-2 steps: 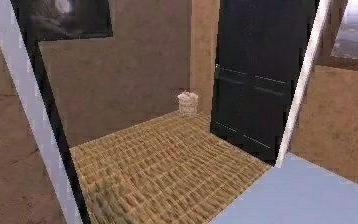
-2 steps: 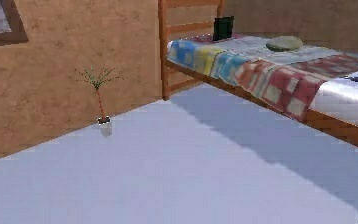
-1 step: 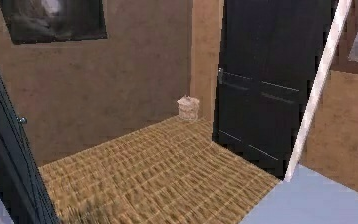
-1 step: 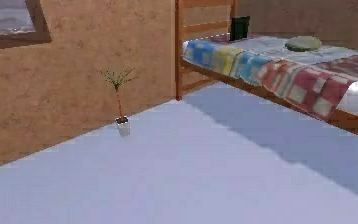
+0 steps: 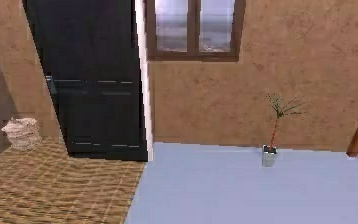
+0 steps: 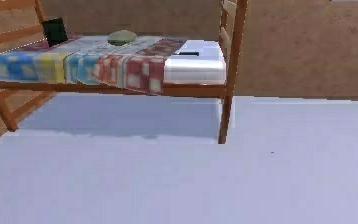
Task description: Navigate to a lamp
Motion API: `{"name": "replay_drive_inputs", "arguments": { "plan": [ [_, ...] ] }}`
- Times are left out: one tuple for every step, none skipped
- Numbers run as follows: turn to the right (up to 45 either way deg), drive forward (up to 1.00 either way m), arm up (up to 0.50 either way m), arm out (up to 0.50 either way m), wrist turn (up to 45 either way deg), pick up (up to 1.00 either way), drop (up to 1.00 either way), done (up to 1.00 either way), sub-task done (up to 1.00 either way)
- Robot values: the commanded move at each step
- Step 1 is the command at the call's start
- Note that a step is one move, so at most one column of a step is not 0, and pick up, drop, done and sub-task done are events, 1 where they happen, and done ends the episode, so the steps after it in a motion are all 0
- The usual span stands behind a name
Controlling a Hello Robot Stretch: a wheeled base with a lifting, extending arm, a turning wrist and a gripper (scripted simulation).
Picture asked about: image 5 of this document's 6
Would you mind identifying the grey door handle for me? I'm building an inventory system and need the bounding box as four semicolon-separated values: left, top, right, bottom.
45;75;59;96

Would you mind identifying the white woven basket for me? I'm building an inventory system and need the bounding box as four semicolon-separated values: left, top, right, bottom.
0;116;43;151

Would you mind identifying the black room door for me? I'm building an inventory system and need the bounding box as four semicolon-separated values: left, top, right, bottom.
21;0;149;163

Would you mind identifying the house plant in grey pot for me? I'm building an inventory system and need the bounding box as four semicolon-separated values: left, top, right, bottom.
261;92;309;168

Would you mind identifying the brown framed window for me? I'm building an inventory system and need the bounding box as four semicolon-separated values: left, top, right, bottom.
143;0;247;63

